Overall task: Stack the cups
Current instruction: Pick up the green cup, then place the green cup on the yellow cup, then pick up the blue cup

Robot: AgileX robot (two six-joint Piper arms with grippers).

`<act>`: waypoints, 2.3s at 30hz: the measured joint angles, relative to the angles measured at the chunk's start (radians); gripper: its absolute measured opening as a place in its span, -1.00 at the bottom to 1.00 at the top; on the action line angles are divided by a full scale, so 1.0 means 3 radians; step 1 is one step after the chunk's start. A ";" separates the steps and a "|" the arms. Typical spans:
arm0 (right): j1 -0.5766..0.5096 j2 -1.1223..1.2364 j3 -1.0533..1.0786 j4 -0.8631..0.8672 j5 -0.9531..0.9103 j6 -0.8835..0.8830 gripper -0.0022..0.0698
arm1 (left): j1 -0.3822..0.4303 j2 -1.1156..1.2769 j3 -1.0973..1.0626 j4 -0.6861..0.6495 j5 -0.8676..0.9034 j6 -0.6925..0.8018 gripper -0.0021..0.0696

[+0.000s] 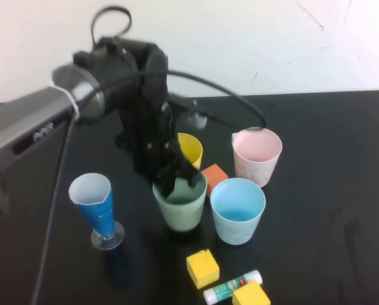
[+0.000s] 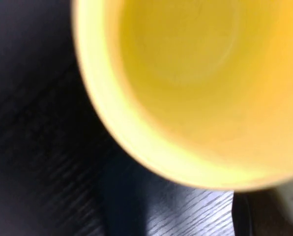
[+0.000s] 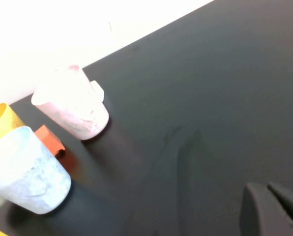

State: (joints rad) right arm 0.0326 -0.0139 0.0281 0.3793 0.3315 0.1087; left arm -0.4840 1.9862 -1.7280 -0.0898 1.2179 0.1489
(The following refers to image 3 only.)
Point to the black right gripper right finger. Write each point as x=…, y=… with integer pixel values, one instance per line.
x=289, y=200

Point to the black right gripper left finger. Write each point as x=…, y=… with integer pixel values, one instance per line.
x=257, y=214

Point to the pink plastic cup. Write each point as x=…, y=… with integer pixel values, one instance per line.
x=72, y=108

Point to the light blue plastic cup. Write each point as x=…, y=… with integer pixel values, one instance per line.
x=26, y=172

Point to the yellow plastic cup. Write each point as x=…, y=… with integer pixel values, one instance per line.
x=4, y=120

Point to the white block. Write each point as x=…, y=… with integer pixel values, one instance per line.
x=98, y=89

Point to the orange foam block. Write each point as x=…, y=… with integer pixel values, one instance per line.
x=50, y=141

